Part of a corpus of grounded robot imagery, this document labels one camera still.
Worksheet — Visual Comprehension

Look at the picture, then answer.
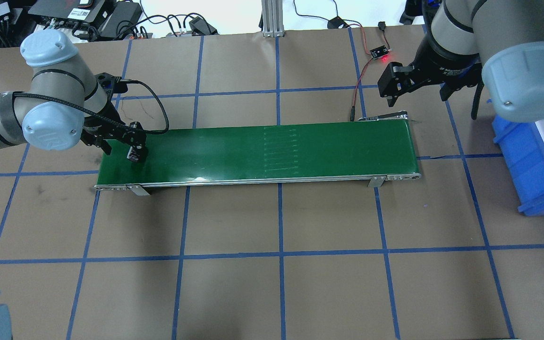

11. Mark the red black conveyor cable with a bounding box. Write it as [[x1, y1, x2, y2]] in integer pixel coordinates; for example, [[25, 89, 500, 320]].
[[350, 21, 391, 122]]

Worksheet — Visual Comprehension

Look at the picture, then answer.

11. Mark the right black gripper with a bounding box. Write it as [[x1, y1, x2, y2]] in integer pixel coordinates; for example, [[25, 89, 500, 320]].
[[378, 36, 485, 120]]

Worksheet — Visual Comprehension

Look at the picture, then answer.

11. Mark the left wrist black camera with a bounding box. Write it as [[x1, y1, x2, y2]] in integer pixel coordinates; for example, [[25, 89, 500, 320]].
[[95, 72, 129, 95]]

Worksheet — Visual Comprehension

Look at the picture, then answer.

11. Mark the small black power adapter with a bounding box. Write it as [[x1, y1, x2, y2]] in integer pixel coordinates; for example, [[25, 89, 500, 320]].
[[327, 17, 348, 29]]

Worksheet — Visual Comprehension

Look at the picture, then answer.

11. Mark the black laptop computer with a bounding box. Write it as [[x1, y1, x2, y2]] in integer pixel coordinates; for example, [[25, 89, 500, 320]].
[[28, 0, 116, 28]]

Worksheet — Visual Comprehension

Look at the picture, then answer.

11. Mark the aluminium frame post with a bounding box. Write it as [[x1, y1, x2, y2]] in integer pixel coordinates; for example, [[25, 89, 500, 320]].
[[261, 0, 285, 37]]

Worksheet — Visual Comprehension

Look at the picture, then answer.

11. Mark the black power adapter brick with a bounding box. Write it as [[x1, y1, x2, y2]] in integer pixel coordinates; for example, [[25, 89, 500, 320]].
[[97, 1, 143, 41]]

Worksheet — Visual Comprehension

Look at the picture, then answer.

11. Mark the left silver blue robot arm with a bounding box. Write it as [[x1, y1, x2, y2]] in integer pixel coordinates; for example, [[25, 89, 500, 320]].
[[0, 29, 147, 163]]

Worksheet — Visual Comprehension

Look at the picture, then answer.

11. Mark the green conveyor belt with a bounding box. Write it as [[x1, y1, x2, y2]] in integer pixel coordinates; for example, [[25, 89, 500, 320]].
[[95, 119, 422, 196]]

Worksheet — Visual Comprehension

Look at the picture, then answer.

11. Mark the small motor controller board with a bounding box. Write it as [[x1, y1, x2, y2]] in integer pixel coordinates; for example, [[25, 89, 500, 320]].
[[369, 45, 391, 60]]

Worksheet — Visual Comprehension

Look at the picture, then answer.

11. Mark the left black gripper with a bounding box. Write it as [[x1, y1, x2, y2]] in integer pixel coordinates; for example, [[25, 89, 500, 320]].
[[81, 102, 149, 163]]

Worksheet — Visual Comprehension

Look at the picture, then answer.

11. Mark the blue plastic bin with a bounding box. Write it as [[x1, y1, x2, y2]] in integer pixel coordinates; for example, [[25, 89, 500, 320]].
[[492, 116, 544, 216]]

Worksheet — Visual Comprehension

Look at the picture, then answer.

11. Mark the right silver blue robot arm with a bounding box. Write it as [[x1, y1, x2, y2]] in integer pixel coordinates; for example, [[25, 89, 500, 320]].
[[378, 0, 544, 122]]

